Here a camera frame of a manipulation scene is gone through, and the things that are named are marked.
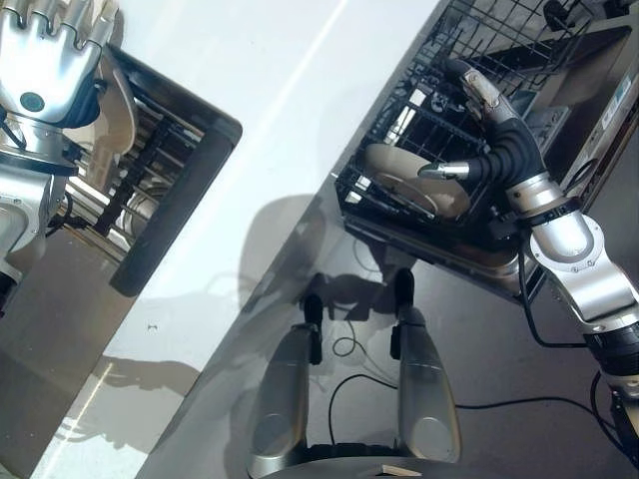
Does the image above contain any dark robot torso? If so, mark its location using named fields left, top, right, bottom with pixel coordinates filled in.
left=249, top=441, right=463, bottom=479

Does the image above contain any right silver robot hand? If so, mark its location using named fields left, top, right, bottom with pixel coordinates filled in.
left=417, top=58, right=566, bottom=215

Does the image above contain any black wire dishwasher rack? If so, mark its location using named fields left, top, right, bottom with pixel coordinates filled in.
left=332, top=0, right=593, bottom=232

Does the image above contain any white door label sticker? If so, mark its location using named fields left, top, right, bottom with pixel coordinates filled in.
left=600, top=74, right=633, bottom=135

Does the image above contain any metal dish drying rack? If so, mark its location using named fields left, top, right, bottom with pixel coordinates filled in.
left=62, top=94, right=207, bottom=250

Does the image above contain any thin floor cable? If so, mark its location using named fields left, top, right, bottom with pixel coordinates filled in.
left=331, top=318, right=398, bottom=389

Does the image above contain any detergent dispenser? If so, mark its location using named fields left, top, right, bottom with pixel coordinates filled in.
left=522, top=106, right=569, bottom=147

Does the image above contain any beige plate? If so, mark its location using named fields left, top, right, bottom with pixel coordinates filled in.
left=93, top=62, right=139, bottom=157
left=361, top=143, right=473, bottom=221

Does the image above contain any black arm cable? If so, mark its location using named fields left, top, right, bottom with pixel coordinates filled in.
left=516, top=246, right=593, bottom=349

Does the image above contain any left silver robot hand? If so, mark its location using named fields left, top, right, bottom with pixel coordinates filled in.
left=0, top=0, right=119, bottom=154

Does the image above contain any black floor cable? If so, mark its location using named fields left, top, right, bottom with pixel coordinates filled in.
left=327, top=373, right=623, bottom=450

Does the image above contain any dark kitchen sink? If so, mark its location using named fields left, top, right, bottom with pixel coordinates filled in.
left=59, top=43, right=245, bottom=296

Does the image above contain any left silver robot leg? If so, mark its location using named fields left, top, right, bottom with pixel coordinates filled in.
left=248, top=292, right=325, bottom=476

